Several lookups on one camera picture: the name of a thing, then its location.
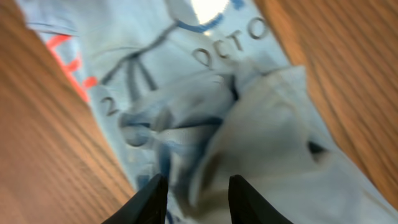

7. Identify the light blue printed t-shirt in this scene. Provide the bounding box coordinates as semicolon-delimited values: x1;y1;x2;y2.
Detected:
18;0;397;223

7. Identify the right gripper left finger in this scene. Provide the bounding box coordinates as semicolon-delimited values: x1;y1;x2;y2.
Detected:
103;174;169;224

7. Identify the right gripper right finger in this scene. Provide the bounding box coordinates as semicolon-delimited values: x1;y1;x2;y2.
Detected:
228;175;293;224

